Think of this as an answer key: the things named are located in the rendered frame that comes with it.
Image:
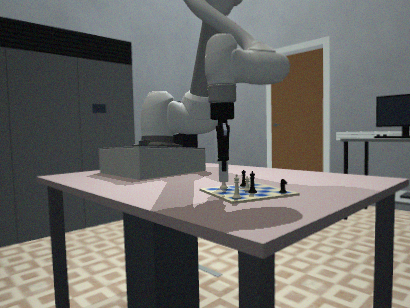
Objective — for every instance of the blue and cream chessboard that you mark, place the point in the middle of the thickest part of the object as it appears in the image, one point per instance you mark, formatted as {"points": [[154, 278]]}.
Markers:
{"points": [[263, 192]]}

